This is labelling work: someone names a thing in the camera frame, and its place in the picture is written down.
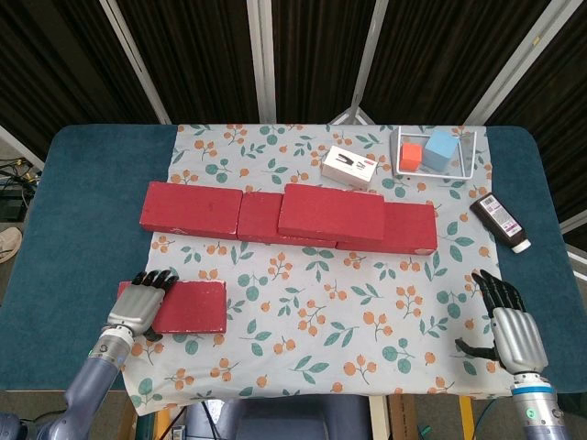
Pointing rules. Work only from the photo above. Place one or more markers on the white stapler box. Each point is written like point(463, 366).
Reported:
point(348, 167)

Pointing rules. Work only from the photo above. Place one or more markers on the white partition frame post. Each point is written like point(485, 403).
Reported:
point(367, 59)
point(513, 64)
point(137, 64)
point(262, 59)

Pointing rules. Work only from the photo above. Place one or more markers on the orange cube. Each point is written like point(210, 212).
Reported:
point(410, 158)

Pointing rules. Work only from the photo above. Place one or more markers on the beige shoe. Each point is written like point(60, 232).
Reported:
point(9, 243)

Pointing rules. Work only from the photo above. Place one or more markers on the red brick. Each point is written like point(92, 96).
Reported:
point(192, 208)
point(257, 215)
point(330, 213)
point(408, 229)
point(197, 307)

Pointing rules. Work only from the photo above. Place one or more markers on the blue-grey robot torso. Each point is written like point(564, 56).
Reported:
point(275, 421)

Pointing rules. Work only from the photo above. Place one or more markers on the floral print tablecloth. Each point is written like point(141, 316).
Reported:
point(293, 284)

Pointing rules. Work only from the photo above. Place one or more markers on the blue felt table cover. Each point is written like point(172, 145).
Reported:
point(82, 206)

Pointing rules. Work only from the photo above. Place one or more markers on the brown bottle with white cap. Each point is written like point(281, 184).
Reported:
point(500, 222)

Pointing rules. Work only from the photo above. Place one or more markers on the light blue cube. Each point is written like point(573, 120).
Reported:
point(439, 151)

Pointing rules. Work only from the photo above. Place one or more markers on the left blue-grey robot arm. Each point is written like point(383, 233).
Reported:
point(91, 376)

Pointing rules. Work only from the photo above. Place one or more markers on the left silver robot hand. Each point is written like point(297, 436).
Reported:
point(135, 307)

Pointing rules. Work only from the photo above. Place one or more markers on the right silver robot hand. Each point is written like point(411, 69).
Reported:
point(518, 339)

